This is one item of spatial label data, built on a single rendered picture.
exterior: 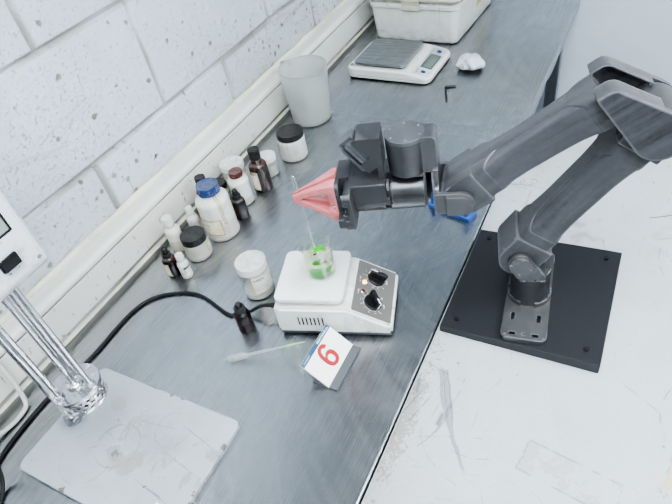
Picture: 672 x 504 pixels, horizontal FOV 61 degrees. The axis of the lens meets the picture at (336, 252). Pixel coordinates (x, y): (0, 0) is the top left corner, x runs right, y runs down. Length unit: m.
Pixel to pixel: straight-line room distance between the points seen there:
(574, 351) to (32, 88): 0.98
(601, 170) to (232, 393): 0.65
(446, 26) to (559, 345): 1.16
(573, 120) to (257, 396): 0.62
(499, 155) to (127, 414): 0.70
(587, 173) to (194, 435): 0.69
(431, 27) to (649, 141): 1.19
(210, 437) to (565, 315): 0.60
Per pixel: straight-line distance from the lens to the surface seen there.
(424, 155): 0.79
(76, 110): 1.17
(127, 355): 1.11
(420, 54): 1.76
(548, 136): 0.78
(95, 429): 1.03
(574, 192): 0.84
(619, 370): 0.97
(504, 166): 0.80
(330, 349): 0.95
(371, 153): 0.79
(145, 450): 0.96
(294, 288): 0.96
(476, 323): 0.97
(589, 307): 1.01
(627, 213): 1.23
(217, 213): 1.19
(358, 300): 0.96
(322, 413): 0.91
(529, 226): 0.87
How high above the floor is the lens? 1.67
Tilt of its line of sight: 43 degrees down
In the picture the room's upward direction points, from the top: 12 degrees counter-clockwise
